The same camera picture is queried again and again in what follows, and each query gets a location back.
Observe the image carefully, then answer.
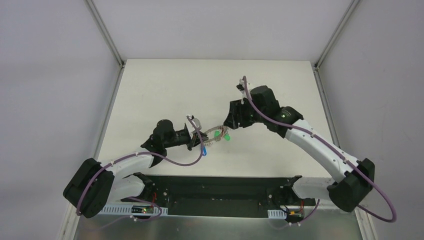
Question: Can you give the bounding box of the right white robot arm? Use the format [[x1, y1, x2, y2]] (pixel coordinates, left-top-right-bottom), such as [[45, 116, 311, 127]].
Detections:
[[223, 84, 375, 212]]

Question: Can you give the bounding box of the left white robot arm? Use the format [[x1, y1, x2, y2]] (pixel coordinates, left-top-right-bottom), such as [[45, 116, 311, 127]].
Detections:
[[63, 116, 209, 218]]

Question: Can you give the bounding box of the green key tag lower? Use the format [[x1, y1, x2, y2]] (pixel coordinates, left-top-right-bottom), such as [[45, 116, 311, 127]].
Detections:
[[223, 134, 231, 141]]

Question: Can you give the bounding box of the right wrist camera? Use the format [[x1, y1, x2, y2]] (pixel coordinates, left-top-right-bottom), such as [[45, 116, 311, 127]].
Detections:
[[236, 78, 250, 99]]

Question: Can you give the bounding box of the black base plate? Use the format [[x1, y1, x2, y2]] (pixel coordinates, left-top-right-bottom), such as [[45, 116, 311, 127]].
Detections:
[[137, 173, 316, 218]]

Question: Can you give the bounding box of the left white cable duct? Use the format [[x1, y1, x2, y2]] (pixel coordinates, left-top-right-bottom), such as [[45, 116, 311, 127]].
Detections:
[[98, 203, 168, 217]]

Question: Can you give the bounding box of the white cable duct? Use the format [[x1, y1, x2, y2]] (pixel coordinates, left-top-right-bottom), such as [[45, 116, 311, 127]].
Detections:
[[98, 203, 168, 217], [267, 209, 287, 220]]

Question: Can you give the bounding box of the right white cable duct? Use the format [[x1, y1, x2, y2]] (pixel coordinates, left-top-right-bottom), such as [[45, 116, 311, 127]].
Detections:
[[267, 209, 287, 220]]

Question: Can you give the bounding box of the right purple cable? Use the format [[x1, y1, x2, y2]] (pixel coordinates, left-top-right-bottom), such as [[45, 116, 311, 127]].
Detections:
[[241, 75, 398, 229]]

